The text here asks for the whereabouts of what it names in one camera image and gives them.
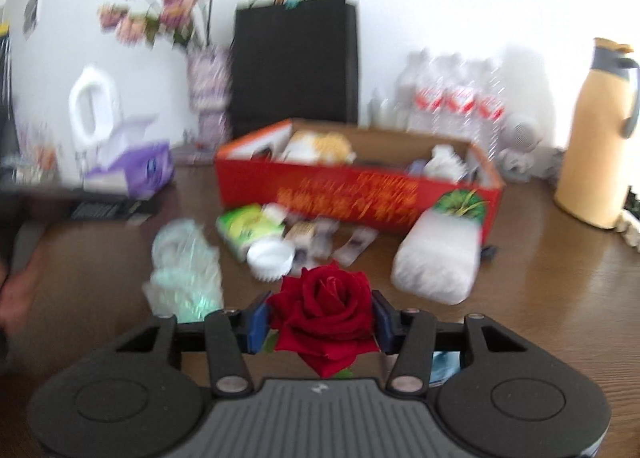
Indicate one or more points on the small snack sachet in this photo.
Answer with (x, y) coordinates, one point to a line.
(356, 245)

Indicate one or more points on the translucent white plastic container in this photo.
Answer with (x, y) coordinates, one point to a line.
(439, 258)

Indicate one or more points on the purple ceramic vase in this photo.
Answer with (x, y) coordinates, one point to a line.
(209, 84)

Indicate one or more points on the white round lid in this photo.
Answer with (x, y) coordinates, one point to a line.
(270, 259)

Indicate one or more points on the light green plastic bag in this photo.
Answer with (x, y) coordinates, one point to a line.
(186, 280)

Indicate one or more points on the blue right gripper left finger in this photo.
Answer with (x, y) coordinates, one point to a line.
(229, 336)

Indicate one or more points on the left water bottle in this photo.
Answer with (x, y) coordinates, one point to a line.
(421, 93)

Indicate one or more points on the middle water bottle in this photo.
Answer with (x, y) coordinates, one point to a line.
(459, 97)

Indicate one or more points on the black hair comb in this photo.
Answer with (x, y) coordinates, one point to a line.
(488, 253)

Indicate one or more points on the white astronaut figurine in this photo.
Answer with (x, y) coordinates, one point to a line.
(520, 136)

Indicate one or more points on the white detergent jug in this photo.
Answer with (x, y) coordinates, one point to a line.
(94, 108)

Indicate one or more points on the water bottle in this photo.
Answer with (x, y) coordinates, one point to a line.
(489, 107)
(459, 97)
(421, 93)

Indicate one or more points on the crumpled white tissue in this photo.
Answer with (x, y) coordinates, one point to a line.
(445, 165)

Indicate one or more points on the person's left hand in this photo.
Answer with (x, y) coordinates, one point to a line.
(19, 292)

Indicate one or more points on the yellow thermos jug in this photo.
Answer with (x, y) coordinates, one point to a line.
(595, 173)

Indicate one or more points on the purple tissue box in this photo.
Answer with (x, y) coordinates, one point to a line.
(128, 164)

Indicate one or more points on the red artificial rose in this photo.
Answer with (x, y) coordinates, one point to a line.
(325, 316)

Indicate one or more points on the right water bottle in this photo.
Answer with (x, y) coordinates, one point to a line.
(489, 107)

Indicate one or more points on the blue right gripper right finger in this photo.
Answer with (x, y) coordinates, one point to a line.
(410, 336)

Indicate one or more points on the yellow white plush toy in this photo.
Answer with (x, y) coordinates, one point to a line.
(312, 148)

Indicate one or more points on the red cardboard box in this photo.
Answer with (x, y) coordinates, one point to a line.
(375, 190)

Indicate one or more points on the black paper shopping bag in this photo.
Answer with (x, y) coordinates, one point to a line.
(294, 59)

